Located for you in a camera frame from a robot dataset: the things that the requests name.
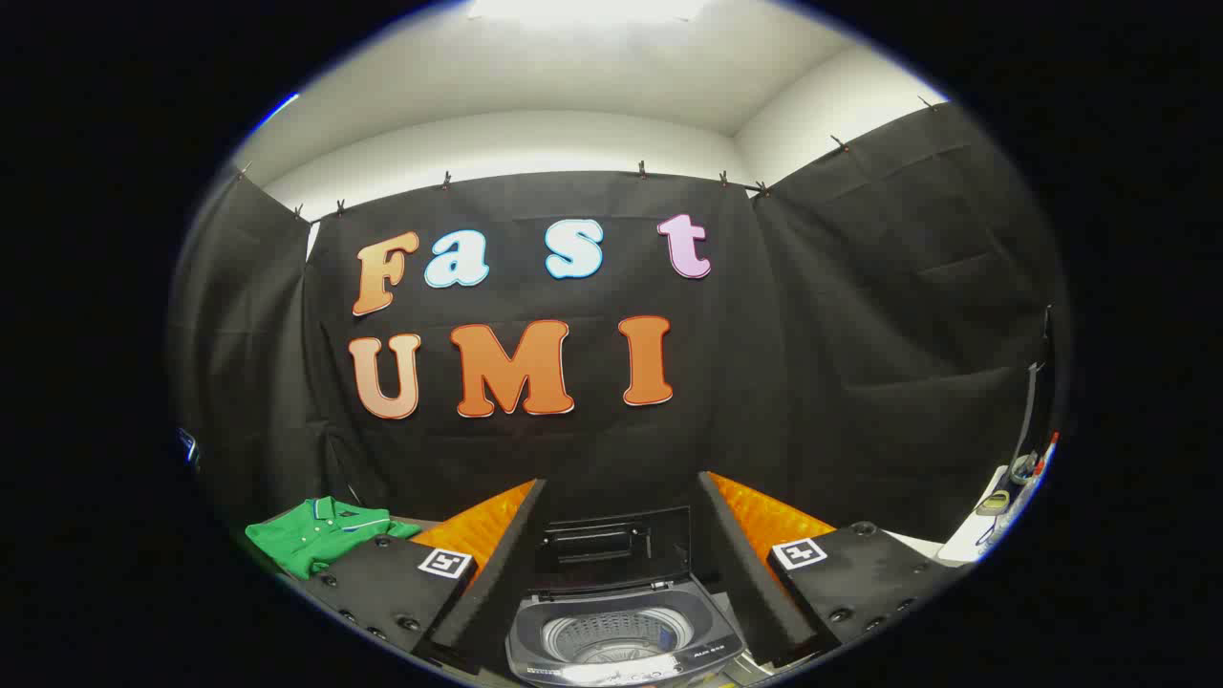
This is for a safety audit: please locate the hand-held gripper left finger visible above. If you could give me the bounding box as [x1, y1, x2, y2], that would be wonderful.
[287, 478, 547, 677]

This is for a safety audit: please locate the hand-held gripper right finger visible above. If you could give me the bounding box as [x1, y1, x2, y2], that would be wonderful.
[697, 471, 956, 670]

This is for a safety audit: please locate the grey washing machine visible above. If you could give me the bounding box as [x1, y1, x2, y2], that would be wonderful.
[504, 506, 746, 687]

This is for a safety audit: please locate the green polo shirt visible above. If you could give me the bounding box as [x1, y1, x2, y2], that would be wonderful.
[245, 496, 421, 581]

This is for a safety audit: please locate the white side table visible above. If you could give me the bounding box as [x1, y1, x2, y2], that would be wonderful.
[884, 463, 1052, 570]

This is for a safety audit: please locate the row of small cloth clips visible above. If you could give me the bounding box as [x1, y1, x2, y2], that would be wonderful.
[234, 96, 942, 223]

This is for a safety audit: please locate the grey hanging strap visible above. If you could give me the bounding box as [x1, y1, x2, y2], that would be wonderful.
[1011, 306, 1054, 479]

